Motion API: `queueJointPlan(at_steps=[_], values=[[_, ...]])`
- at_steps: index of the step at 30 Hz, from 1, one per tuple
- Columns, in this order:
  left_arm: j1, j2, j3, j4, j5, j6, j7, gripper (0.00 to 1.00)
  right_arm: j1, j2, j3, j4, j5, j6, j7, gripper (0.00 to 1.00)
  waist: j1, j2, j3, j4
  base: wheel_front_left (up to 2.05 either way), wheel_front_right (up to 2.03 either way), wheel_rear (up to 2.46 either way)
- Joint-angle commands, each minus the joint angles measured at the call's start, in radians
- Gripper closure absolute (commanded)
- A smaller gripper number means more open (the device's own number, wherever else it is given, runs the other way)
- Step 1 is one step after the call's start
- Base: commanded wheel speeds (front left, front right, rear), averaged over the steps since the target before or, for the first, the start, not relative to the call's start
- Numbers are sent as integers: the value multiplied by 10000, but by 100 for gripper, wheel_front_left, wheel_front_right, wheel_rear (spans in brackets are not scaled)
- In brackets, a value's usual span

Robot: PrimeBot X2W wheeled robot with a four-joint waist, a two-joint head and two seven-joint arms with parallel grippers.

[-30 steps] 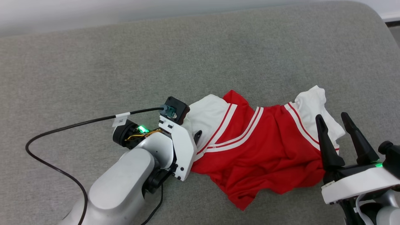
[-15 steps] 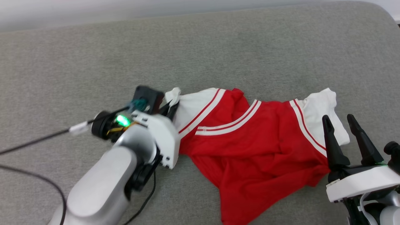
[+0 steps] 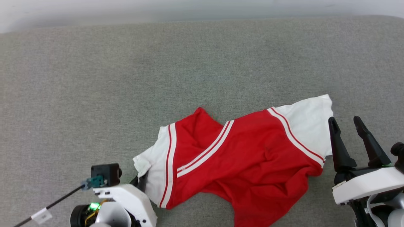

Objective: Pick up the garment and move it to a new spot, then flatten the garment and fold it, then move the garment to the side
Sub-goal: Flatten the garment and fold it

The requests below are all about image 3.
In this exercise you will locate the red and white shirt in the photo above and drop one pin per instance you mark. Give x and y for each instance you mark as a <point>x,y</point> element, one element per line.
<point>252,157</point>

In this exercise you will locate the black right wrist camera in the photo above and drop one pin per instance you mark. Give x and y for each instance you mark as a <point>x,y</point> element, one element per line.
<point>398,153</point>

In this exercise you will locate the grey fabric sofa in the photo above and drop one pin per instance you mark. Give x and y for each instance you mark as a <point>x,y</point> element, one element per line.
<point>94,78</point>

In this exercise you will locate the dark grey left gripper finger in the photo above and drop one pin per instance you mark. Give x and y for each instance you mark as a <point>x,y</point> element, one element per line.
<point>141,181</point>

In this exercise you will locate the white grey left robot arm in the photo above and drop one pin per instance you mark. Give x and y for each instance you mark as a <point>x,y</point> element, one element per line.
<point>110,217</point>

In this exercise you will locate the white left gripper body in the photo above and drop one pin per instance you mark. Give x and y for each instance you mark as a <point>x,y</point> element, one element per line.
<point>132,198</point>

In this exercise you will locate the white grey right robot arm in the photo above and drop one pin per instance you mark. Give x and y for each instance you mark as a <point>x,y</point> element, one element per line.
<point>394,217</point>

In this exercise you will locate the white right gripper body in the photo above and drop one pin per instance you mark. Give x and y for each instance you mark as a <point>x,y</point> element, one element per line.
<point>366,184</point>

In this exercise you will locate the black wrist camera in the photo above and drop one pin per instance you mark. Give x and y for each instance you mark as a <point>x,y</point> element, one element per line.
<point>107,172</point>
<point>398,153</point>

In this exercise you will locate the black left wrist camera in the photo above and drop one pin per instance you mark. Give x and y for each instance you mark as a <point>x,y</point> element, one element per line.
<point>107,172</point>

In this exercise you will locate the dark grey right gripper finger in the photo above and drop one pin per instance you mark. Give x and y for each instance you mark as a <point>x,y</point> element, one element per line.
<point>341,151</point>
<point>374,151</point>

